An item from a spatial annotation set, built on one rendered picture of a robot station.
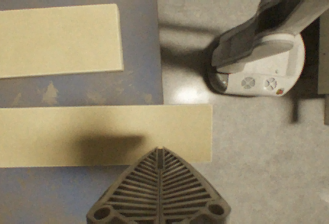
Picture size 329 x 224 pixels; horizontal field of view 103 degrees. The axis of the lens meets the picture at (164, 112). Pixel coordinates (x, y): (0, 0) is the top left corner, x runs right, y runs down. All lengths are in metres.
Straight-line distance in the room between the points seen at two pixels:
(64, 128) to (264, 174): 1.84
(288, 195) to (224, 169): 0.81
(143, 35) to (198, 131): 0.23
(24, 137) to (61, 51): 0.20
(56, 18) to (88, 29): 0.07
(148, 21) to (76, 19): 0.14
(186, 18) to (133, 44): 1.26
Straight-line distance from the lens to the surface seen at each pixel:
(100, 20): 0.34
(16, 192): 0.50
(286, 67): 1.45
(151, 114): 0.28
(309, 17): 0.74
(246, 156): 1.71
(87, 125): 0.32
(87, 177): 0.38
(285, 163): 2.01
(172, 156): 0.16
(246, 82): 1.25
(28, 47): 0.39
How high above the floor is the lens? 1.34
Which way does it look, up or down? 85 degrees down
